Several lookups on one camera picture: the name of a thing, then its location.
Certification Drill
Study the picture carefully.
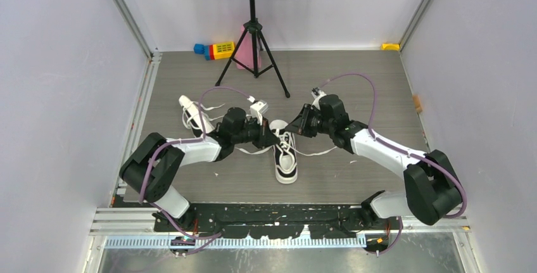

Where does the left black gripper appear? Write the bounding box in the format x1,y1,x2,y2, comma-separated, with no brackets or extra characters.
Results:
232,116,280,149

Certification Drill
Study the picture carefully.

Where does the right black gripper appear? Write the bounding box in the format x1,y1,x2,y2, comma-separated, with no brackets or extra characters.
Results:
284,104,334,138

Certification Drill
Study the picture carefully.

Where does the black white sneaker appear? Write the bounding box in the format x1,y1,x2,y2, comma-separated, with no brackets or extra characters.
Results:
234,120,339,185

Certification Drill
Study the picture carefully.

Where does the white sole sneaker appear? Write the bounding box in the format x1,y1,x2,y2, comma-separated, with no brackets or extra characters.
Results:
178,95,224,137

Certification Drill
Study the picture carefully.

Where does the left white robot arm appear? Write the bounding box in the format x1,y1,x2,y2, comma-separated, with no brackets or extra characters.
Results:
118,108,280,231

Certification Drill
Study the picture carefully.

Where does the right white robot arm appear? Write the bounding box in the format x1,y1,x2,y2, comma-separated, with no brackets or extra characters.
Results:
285,94,467,229

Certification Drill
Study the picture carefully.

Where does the pink foam block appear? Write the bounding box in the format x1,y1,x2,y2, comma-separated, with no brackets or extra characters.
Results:
235,32,262,70

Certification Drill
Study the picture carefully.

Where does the colourful toy block phone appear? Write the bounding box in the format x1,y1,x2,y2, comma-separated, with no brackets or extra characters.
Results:
193,42,235,61

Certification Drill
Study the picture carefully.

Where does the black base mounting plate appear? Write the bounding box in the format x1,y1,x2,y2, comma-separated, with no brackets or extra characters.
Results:
153,203,400,239

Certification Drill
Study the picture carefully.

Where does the yellow corner piece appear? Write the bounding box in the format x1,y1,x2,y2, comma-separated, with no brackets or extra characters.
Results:
381,43,400,51

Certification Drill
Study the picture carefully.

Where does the small wooden block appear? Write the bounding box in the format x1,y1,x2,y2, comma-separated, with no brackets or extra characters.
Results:
412,94,423,114

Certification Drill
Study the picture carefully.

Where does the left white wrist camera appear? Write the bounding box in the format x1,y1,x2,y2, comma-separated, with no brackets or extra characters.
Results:
248,96,269,125

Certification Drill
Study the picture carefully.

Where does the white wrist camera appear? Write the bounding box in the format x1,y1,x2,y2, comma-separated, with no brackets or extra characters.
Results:
312,87,327,109
248,96,269,125

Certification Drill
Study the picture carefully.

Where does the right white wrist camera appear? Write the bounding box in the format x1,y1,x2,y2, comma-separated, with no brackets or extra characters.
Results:
312,87,327,109

